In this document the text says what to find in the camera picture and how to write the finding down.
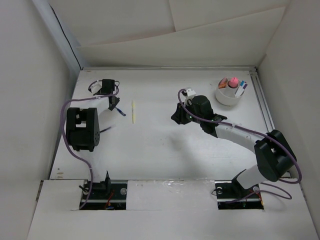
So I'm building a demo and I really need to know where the pink capped glue bottle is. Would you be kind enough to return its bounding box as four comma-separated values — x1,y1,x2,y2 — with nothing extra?
227,77,239,89

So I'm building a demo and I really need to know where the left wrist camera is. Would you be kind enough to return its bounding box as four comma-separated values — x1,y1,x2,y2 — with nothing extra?
88,80,102,95

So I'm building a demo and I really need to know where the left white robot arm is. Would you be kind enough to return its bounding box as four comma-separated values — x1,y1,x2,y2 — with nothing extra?
60,79,120,199

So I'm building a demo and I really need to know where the white round divided container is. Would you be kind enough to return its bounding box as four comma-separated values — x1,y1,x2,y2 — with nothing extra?
215,77,245,107

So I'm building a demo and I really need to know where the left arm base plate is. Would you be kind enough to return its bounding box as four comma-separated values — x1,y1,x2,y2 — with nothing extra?
80,181,128,211

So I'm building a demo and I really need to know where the light blue capped pen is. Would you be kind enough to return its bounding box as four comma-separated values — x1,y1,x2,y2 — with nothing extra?
235,81,247,98

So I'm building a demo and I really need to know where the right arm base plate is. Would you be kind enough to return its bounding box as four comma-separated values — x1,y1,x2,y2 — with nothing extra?
211,180,264,210

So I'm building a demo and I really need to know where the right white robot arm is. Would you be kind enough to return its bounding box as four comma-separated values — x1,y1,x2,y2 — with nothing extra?
171,88,302,203

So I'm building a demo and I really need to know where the yellow highlighter pen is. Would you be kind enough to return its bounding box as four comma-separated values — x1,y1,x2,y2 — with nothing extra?
131,100,136,124

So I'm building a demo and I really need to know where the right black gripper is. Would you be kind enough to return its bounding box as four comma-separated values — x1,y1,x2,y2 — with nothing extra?
170,100,204,125

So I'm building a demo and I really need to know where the red capped white pen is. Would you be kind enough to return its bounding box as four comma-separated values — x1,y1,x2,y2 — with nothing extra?
235,86,242,98

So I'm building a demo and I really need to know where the purple capped white pen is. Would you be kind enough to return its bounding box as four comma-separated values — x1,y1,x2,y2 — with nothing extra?
238,82,248,97

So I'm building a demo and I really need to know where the blue grip ballpoint pen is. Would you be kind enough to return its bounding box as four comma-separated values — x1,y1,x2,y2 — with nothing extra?
115,107,126,117

